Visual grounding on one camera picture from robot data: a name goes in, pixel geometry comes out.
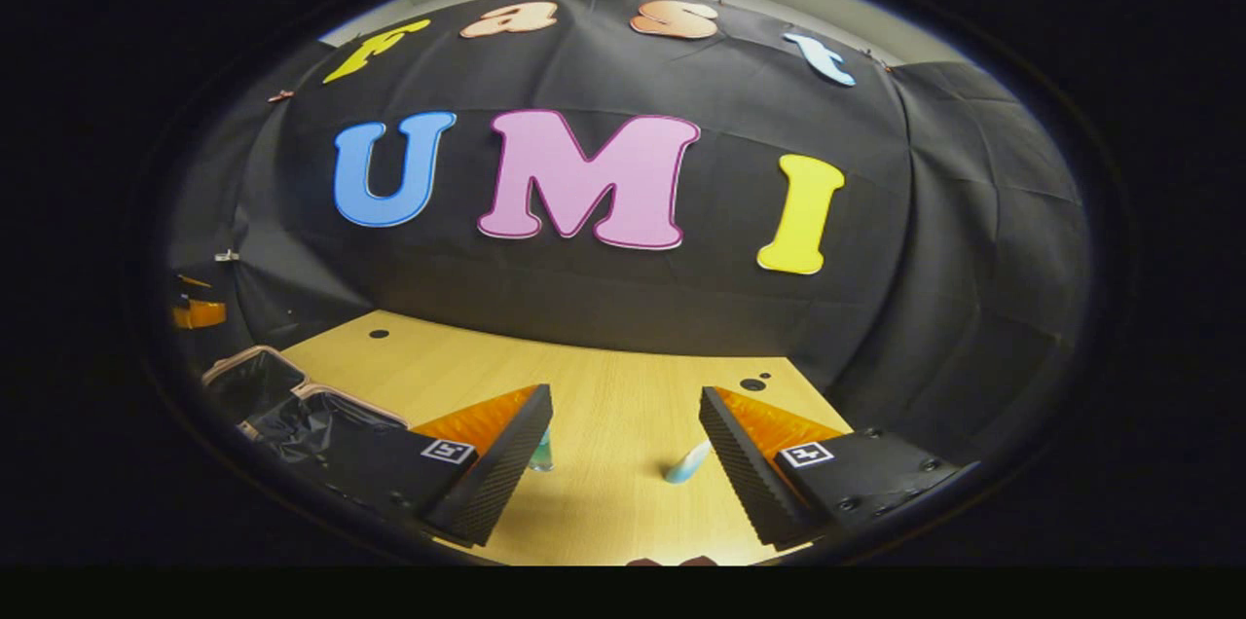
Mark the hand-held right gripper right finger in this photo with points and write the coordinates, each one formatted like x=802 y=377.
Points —
x=745 y=478

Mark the black backdrop cloth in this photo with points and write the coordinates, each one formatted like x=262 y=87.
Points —
x=633 y=298

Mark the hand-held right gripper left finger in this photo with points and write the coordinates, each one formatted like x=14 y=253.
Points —
x=506 y=473

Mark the light blue cream tube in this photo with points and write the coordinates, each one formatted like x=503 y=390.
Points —
x=684 y=466

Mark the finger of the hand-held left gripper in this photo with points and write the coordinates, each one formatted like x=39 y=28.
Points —
x=193 y=281
x=200 y=313

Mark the blue-green lotion bottle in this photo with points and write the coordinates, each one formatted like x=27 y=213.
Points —
x=542 y=455

